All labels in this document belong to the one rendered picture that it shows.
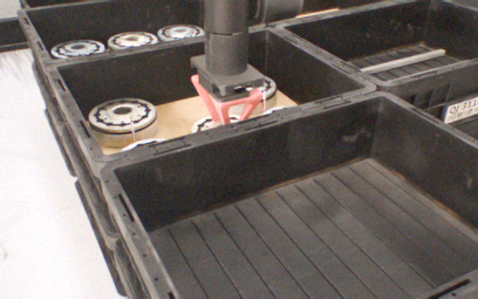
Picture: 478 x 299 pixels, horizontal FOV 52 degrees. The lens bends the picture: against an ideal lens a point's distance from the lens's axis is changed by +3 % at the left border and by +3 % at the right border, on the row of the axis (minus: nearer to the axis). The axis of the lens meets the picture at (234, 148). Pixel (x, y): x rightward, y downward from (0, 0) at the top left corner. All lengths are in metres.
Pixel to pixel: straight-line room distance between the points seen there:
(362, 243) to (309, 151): 0.14
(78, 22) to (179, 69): 0.32
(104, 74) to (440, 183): 0.52
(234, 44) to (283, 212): 0.22
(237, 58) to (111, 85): 0.27
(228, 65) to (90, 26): 0.52
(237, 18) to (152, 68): 0.26
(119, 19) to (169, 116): 0.36
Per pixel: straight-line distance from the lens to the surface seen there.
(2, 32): 2.20
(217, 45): 0.62
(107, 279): 0.73
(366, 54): 1.08
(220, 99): 0.62
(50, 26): 1.09
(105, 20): 1.10
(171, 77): 0.85
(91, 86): 0.81
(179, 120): 0.80
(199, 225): 0.59
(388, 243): 0.60
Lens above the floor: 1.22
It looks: 33 degrees down
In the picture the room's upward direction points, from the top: straight up
